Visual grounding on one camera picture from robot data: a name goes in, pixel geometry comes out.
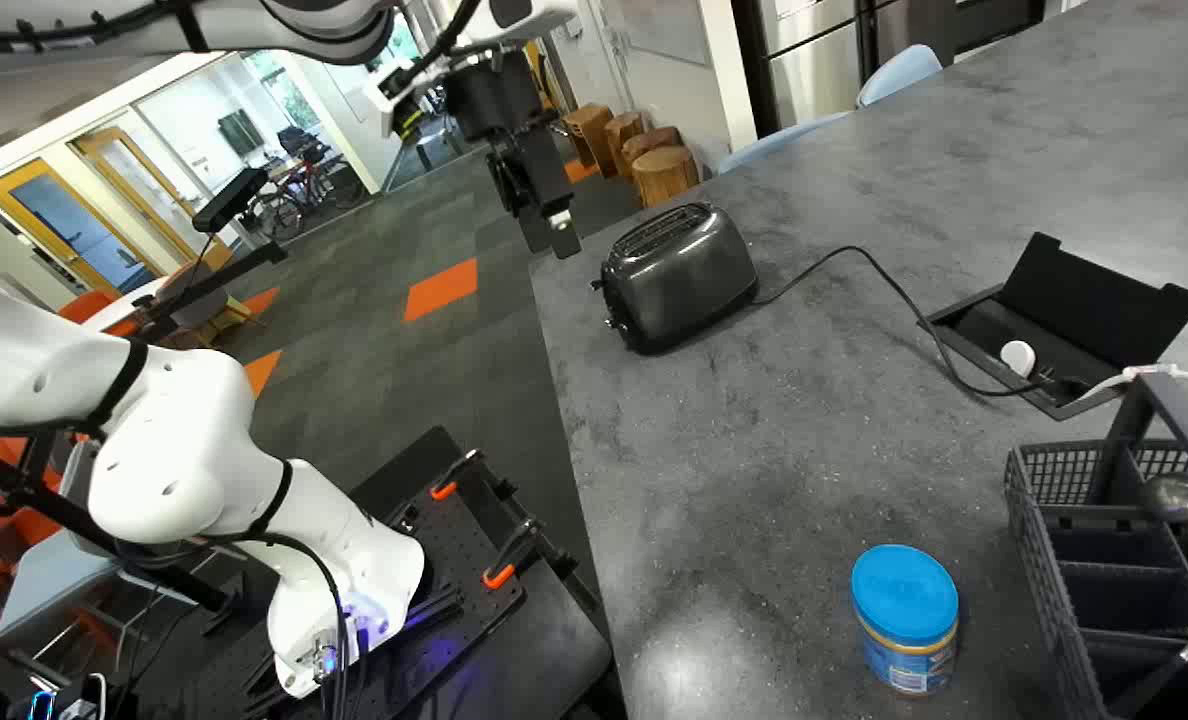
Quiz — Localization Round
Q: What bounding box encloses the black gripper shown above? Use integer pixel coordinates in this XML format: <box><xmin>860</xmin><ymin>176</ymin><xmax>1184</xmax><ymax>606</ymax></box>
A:
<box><xmin>444</xmin><ymin>47</ymin><xmax>587</xmax><ymax>260</ymax></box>

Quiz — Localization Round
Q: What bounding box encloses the dark grey cutlery basket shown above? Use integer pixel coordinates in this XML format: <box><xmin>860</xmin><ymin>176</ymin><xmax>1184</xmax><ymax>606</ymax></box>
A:
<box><xmin>1001</xmin><ymin>373</ymin><xmax>1188</xmax><ymax>720</ymax></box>

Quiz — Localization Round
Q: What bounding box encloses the black bread toaster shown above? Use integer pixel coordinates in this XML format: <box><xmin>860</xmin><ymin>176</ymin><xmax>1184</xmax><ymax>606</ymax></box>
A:
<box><xmin>592</xmin><ymin>201</ymin><xmax>762</xmax><ymax>360</ymax></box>

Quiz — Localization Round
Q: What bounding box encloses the light blue chair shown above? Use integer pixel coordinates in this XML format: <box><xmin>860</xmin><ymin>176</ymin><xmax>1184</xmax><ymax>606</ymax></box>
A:
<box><xmin>852</xmin><ymin>41</ymin><xmax>948</xmax><ymax>110</ymax></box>
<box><xmin>716</xmin><ymin>110</ymin><xmax>852</xmax><ymax>176</ymax></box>

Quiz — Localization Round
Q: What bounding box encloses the stainless steel fridge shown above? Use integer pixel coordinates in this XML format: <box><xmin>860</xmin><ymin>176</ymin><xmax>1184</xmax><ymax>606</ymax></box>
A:
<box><xmin>726</xmin><ymin>0</ymin><xmax>915</xmax><ymax>132</ymax></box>

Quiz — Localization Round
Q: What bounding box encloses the black orange-tipped clamp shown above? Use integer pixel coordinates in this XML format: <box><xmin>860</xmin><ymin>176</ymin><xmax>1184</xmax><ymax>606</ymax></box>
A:
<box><xmin>477</xmin><ymin>512</ymin><xmax>585</xmax><ymax>606</ymax></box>
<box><xmin>423</xmin><ymin>445</ymin><xmax>519</xmax><ymax>534</ymax></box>

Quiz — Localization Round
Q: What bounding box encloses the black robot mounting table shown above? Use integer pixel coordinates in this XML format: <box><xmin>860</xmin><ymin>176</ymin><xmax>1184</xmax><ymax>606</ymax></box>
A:
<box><xmin>124</xmin><ymin>423</ymin><xmax>625</xmax><ymax>720</ymax></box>

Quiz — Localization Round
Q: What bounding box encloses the yellow framed door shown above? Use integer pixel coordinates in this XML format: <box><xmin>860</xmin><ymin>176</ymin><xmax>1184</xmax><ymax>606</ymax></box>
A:
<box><xmin>0</xmin><ymin>154</ymin><xmax>124</xmax><ymax>301</ymax></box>

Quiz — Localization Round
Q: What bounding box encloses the white round plug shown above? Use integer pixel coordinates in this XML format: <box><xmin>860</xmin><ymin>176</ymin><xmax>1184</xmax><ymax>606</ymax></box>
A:
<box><xmin>997</xmin><ymin>337</ymin><xmax>1041</xmax><ymax>378</ymax></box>

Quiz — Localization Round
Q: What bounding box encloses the blue-lidded peanut butter jar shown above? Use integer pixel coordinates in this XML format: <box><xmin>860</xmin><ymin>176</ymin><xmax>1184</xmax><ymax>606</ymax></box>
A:
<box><xmin>844</xmin><ymin>538</ymin><xmax>963</xmax><ymax>698</ymax></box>

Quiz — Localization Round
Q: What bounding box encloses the silver metal spoon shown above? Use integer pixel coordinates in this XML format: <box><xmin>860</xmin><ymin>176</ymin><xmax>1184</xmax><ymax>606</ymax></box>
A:
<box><xmin>1139</xmin><ymin>470</ymin><xmax>1188</xmax><ymax>522</ymax></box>

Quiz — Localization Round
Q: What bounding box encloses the black camera on tripod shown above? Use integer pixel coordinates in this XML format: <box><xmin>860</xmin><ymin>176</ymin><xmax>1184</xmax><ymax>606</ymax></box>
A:
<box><xmin>130</xmin><ymin>163</ymin><xmax>286</xmax><ymax>351</ymax></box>

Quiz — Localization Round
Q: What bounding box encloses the black toaster power cable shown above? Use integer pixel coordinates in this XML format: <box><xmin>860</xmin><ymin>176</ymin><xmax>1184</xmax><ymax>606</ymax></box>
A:
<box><xmin>748</xmin><ymin>239</ymin><xmax>1063</xmax><ymax>402</ymax></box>

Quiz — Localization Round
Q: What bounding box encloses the white power cable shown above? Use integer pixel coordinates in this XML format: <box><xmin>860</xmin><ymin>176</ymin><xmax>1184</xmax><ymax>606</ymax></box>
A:
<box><xmin>1063</xmin><ymin>360</ymin><xmax>1188</xmax><ymax>410</ymax></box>

